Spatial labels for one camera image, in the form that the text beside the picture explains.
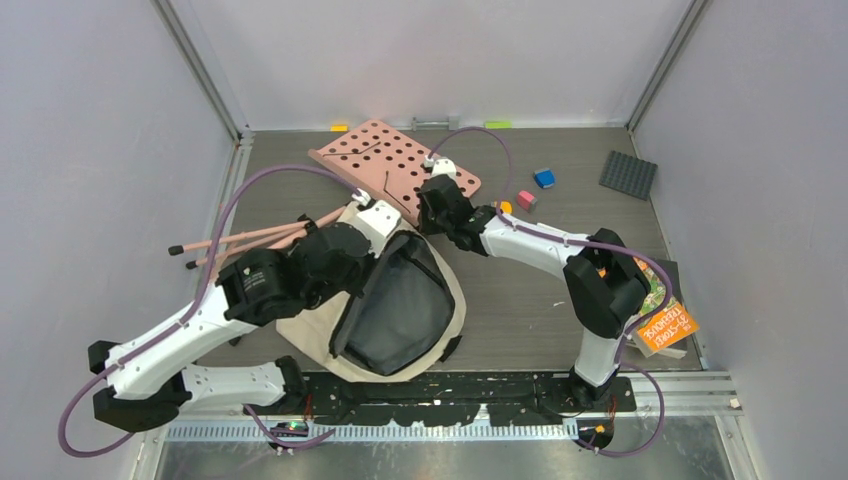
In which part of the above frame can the cream canvas backpack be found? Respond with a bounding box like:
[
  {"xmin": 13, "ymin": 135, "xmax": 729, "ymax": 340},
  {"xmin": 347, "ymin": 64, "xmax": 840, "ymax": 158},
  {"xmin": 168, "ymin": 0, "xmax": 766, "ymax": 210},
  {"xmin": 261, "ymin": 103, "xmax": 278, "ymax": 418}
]
[{"xmin": 275, "ymin": 229, "xmax": 467, "ymax": 383}]

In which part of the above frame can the orange treehouse book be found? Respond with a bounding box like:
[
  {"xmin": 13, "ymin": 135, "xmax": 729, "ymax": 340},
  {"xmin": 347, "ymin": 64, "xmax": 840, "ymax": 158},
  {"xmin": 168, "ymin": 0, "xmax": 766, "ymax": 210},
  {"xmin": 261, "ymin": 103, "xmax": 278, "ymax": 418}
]
[{"xmin": 624, "ymin": 291, "xmax": 700, "ymax": 358}]

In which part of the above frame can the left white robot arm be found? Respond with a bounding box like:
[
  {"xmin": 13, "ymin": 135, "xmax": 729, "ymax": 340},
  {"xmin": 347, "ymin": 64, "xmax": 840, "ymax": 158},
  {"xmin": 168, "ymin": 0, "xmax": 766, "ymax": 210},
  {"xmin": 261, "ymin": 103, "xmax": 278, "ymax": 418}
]
[{"xmin": 89, "ymin": 222, "xmax": 387, "ymax": 433}]

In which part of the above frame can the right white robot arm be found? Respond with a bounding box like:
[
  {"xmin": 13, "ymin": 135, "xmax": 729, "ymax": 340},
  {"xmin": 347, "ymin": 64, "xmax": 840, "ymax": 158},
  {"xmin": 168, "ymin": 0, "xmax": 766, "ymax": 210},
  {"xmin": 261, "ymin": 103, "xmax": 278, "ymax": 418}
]
[{"xmin": 417, "ymin": 175, "xmax": 650, "ymax": 411}]

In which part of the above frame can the pink music stand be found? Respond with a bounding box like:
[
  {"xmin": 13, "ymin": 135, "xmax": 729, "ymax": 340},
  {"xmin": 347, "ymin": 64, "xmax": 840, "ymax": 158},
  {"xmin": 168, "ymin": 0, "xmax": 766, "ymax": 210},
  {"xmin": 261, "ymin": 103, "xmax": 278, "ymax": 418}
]
[{"xmin": 168, "ymin": 117, "xmax": 483, "ymax": 266}]

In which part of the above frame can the pink eraser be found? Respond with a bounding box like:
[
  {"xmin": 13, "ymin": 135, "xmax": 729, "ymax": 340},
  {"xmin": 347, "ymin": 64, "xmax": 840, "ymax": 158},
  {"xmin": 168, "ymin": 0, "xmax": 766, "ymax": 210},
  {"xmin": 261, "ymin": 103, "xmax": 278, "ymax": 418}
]
[{"xmin": 515, "ymin": 190, "xmax": 538, "ymax": 213}]

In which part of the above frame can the green tape piece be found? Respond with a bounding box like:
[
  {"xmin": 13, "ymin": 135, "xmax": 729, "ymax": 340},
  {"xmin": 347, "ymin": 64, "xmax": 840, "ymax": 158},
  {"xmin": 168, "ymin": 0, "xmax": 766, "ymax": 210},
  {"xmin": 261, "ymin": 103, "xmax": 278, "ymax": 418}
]
[{"xmin": 483, "ymin": 121, "xmax": 513, "ymax": 130}]

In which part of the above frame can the blue eraser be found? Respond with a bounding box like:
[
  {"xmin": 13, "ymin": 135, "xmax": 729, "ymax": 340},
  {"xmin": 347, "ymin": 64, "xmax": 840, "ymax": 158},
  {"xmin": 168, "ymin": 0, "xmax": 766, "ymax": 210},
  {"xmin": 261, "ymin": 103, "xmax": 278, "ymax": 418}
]
[{"xmin": 533, "ymin": 169, "xmax": 556, "ymax": 189}]

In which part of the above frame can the dark grey studded plate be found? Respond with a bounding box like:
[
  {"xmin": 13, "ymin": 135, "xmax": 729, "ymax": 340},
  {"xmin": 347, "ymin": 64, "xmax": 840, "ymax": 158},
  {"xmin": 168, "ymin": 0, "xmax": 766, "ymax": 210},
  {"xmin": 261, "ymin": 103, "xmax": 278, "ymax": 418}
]
[{"xmin": 598, "ymin": 151, "xmax": 658, "ymax": 201}]

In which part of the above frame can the black moon sixpence book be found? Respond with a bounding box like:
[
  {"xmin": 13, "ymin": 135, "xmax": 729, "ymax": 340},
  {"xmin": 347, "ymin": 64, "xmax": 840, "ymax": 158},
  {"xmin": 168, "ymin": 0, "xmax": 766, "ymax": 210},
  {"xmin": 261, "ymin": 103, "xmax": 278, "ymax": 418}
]
[{"xmin": 654, "ymin": 258, "xmax": 688, "ymax": 359}]

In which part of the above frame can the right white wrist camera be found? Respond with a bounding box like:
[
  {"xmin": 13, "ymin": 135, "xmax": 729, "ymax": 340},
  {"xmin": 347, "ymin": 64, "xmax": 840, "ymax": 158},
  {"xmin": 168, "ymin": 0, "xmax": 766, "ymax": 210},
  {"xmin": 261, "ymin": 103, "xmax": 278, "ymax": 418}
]
[{"xmin": 422, "ymin": 157, "xmax": 458, "ymax": 179}]

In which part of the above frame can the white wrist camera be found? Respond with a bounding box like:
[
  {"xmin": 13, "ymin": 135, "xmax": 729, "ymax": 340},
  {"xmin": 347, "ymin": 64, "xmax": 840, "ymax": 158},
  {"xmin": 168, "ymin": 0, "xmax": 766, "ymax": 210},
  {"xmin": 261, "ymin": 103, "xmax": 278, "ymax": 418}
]
[
  {"xmin": 422, "ymin": 157, "xmax": 458, "ymax": 179},
  {"xmin": 345, "ymin": 188, "xmax": 401, "ymax": 257}
]

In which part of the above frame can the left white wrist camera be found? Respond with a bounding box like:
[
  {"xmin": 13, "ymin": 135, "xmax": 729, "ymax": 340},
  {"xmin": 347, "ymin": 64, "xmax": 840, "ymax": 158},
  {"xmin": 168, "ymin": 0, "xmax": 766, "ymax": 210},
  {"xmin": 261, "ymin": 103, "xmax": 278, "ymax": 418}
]
[{"xmin": 345, "ymin": 188, "xmax": 401, "ymax": 257}]

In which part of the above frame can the metal wall bracket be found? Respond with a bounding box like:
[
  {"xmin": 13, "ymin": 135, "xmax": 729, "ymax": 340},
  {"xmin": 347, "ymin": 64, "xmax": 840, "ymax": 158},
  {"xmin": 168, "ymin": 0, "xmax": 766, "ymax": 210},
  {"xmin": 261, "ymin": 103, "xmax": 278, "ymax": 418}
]
[{"xmin": 410, "ymin": 116, "xmax": 461, "ymax": 131}]

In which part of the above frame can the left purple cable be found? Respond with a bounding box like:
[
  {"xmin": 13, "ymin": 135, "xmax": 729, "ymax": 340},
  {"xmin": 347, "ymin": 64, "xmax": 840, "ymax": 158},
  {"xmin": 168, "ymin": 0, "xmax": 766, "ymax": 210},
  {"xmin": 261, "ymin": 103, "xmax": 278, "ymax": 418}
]
[{"xmin": 58, "ymin": 164, "xmax": 372, "ymax": 458}]

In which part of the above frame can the purple cable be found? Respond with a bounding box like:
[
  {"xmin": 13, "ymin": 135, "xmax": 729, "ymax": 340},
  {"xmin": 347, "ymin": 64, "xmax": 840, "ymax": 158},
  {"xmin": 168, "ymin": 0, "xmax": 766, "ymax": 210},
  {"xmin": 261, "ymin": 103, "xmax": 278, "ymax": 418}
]
[
  {"xmin": 427, "ymin": 125, "xmax": 676, "ymax": 460},
  {"xmin": 58, "ymin": 164, "xmax": 372, "ymax": 458}
]

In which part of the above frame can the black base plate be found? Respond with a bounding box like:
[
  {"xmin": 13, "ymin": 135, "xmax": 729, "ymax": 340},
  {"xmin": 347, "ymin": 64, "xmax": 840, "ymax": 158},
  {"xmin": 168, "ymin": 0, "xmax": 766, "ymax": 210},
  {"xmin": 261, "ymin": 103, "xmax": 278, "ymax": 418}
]
[{"xmin": 254, "ymin": 371, "xmax": 637, "ymax": 427}]

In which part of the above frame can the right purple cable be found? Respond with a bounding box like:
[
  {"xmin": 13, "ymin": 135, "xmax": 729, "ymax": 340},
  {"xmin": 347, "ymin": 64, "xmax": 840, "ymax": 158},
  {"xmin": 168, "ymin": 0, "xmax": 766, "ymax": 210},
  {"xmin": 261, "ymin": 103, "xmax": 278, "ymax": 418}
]
[{"xmin": 427, "ymin": 125, "xmax": 676, "ymax": 460}]

